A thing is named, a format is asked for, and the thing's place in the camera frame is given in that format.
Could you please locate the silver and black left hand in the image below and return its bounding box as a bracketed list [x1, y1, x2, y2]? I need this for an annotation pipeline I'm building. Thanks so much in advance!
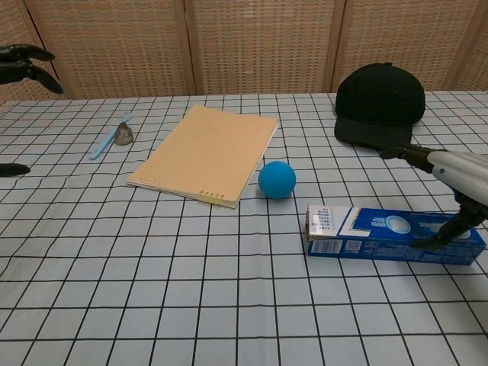
[0, 43, 65, 178]

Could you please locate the silver and black right hand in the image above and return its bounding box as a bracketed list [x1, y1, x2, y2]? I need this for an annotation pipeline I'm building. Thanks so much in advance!
[378, 143, 488, 251]

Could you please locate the blue and white toothpaste box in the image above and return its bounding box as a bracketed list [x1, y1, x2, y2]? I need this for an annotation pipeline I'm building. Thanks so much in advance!
[305, 204, 488, 267]

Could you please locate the woven wooden folding screen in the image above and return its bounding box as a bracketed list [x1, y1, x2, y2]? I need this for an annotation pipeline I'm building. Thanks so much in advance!
[0, 0, 488, 108]

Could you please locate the black baseball cap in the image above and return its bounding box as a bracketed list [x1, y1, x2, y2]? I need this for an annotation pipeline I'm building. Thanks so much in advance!
[333, 61, 426, 152]

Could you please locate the light blue toothbrush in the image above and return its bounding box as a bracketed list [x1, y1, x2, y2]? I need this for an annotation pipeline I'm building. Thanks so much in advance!
[89, 114, 133, 161]

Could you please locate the small grey-brown stone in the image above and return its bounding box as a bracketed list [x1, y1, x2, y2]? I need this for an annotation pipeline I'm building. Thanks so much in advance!
[114, 121, 134, 146]

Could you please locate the blue ball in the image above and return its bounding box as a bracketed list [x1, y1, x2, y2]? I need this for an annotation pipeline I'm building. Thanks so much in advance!
[258, 160, 297, 200]

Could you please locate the tan spiral notebook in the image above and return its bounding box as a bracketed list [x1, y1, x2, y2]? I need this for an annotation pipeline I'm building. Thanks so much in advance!
[126, 104, 279, 210]

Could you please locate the light blue checkered tablecloth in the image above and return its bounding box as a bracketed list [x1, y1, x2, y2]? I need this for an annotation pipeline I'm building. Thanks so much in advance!
[0, 90, 488, 366]

